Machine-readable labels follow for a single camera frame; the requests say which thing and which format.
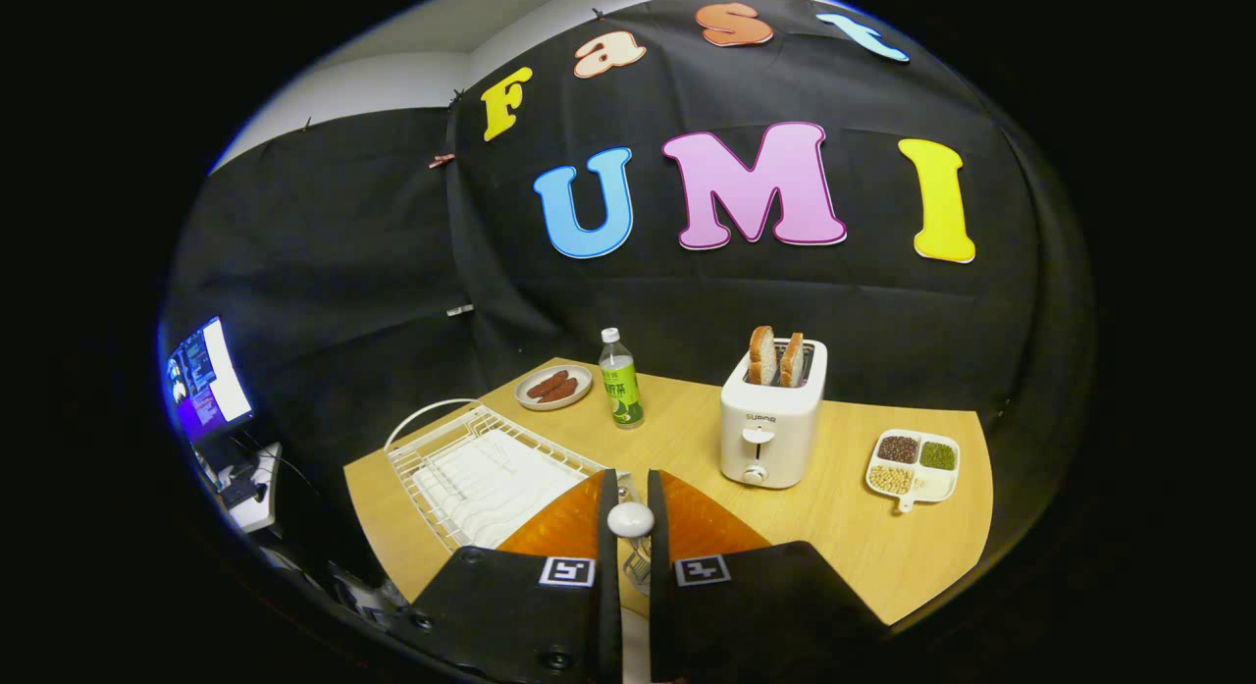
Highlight white side desk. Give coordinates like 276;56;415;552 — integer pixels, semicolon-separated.
196;439;288;535

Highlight white toaster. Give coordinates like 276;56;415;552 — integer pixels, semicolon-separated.
719;338;828;490

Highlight metal wire basket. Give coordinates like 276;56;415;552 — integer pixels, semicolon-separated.
622;539;653;597

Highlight black backdrop cloth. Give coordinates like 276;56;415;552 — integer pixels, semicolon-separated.
157;0;1095;567

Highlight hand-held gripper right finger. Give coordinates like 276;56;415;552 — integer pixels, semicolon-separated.
646;469;889;683

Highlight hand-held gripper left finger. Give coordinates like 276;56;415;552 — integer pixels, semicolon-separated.
397;468;624;683

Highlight small dish with sausages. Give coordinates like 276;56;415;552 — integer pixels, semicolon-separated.
514;363;595;411

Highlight white divided bean dish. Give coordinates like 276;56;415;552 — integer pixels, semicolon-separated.
864;429;962;513

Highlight green label drink bottle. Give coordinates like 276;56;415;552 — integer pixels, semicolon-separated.
598;328;646;430

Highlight computer monitor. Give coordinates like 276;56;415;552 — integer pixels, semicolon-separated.
165;316;254;442

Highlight white wire dish rack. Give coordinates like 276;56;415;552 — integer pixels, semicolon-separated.
383;398;639;552

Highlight pink handled spoon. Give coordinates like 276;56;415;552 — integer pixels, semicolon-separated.
606;501;655;540

